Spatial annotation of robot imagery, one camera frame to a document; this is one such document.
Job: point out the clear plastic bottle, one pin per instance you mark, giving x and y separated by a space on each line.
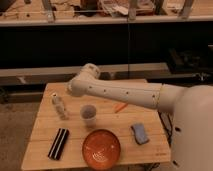
59 106

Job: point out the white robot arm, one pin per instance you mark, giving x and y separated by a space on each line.
191 108

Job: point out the wooden shelf with clutter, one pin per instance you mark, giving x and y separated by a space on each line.
91 12

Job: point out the wooden table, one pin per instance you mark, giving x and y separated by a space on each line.
48 122

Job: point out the orange carrot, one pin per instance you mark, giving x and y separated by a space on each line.
120 107

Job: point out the blue grey sponge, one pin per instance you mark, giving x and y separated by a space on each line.
139 133

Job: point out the orange bowl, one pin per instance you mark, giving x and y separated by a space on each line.
101 149

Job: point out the black striped box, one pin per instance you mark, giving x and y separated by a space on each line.
58 144

